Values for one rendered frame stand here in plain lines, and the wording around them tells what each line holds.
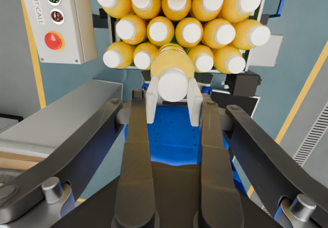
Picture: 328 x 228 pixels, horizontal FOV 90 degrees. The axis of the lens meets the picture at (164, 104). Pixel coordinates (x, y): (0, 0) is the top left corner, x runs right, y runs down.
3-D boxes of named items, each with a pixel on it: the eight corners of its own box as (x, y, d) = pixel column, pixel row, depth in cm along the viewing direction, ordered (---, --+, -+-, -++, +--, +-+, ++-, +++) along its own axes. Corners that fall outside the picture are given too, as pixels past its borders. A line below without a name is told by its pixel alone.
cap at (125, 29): (128, 43, 38) (126, 43, 37) (114, 30, 37) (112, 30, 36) (138, 30, 37) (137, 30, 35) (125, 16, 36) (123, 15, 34)
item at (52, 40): (49, 49, 38) (46, 49, 37) (45, 32, 37) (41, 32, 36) (64, 50, 38) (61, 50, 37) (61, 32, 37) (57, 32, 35)
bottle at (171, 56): (156, 42, 37) (145, 55, 20) (187, 43, 37) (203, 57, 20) (155, 72, 40) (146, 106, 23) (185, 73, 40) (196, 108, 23)
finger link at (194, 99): (194, 97, 14) (203, 97, 14) (189, 76, 21) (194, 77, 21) (191, 126, 16) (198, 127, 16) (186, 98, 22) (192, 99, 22)
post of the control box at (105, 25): (138, 29, 136) (69, 27, 45) (138, 24, 135) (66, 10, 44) (143, 30, 136) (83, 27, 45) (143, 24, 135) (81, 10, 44)
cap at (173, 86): (158, 68, 21) (157, 72, 19) (189, 69, 21) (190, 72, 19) (157, 96, 23) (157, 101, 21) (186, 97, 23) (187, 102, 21)
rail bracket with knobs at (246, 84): (217, 86, 60) (225, 95, 51) (220, 66, 57) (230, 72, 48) (244, 87, 60) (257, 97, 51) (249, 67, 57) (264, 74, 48)
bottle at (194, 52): (189, 67, 58) (196, 82, 41) (180, 49, 56) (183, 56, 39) (208, 56, 56) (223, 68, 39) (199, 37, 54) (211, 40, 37)
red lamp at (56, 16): (54, 22, 36) (50, 22, 35) (51, 10, 35) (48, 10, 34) (64, 22, 36) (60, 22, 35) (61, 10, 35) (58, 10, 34)
